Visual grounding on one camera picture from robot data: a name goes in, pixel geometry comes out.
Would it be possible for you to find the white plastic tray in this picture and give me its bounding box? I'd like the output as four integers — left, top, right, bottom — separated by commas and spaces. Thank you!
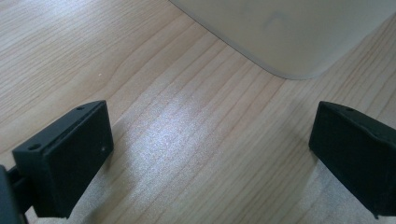
168, 0, 396, 80

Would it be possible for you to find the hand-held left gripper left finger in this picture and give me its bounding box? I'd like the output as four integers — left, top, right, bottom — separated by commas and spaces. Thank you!
11, 100, 115, 219

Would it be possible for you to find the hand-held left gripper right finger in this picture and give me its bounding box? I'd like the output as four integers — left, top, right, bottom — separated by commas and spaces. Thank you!
308, 100, 396, 219

